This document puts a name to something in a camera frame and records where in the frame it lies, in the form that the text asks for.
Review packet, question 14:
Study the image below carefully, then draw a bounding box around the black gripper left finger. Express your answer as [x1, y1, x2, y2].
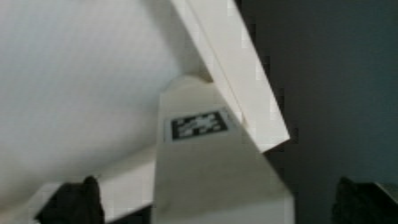
[34, 176, 105, 224]

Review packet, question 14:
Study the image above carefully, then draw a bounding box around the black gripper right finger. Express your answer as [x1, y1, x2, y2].
[332, 177, 398, 224]

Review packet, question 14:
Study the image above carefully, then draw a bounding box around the white desk leg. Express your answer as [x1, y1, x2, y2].
[151, 76, 295, 224]

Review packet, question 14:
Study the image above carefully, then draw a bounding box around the white desk tabletop tray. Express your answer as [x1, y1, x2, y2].
[0, 0, 289, 224]

